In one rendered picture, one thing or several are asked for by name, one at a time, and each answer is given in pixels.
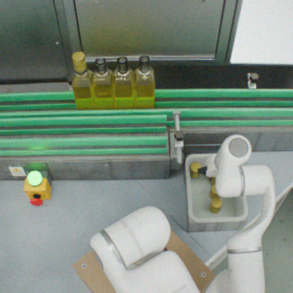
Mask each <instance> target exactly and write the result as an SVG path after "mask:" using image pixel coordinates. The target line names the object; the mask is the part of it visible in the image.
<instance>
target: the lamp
mask: <svg viewBox="0 0 293 293"><path fill-rule="evenodd" d="M27 179H28V182H29V185H31V186H34V187H37V186H40V185H41V184H42V183H43V176H42V175H41V174H40V173H39V172H37V171H32V172H31V173H30V174H29V175H28V176H27Z"/></svg>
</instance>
